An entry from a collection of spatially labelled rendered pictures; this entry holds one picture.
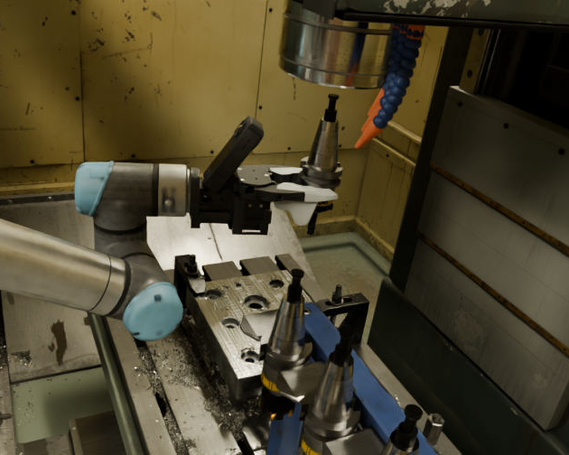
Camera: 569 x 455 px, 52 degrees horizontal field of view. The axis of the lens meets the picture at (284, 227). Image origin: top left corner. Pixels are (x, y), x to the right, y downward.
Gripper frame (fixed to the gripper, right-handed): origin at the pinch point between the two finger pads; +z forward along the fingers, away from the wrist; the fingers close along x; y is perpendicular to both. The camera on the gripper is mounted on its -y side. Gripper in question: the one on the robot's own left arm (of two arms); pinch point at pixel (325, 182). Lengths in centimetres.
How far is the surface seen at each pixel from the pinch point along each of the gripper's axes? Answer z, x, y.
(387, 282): 33, -44, 46
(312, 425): -7.8, 35.5, 11.9
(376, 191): 52, -112, 51
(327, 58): -4.4, 7.4, -19.6
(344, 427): -4.6, 36.3, 11.5
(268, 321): -9.9, 17.6, 12.2
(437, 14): -3.5, 34.5, -28.7
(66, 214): -53, -85, 50
